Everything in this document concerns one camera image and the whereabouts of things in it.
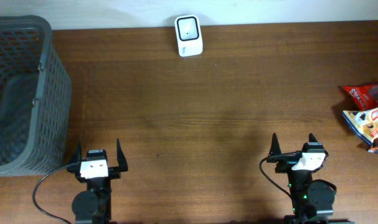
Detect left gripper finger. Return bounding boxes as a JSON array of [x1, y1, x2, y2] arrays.
[[116, 138, 128, 172], [69, 143, 82, 164]]

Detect red snack bag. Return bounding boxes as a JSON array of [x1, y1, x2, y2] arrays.
[[341, 83, 378, 111]]

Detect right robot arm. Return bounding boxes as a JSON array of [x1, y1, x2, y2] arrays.
[[266, 134, 337, 223]]

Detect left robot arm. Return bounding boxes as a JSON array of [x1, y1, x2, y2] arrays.
[[67, 140, 128, 224]]

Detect white barcode scanner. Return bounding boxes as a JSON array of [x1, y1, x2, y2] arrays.
[[174, 15, 203, 57]]

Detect dark grey plastic basket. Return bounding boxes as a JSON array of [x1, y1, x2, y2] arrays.
[[0, 16, 72, 177]]

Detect left black cable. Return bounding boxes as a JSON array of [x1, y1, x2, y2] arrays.
[[32, 163, 80, 224]]

